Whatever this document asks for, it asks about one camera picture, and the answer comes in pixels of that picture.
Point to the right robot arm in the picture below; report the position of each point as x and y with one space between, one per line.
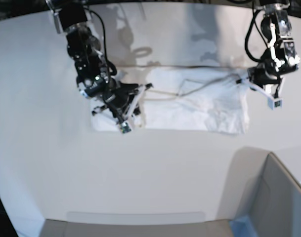
96 75

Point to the grey cardboard bin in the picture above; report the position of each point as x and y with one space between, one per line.
273 206

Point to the grey tape strip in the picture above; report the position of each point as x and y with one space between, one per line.
136 219

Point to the white printed t-shirt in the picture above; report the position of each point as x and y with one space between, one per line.
198 99

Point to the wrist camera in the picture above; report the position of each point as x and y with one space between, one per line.
126 127
274 103

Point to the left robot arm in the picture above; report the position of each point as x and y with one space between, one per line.
270 17

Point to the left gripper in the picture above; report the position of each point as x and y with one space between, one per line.
258 79

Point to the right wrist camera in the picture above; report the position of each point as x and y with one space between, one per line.
126 127

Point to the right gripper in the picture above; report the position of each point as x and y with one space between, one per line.
124 102

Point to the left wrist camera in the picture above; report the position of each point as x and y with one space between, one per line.
274 103

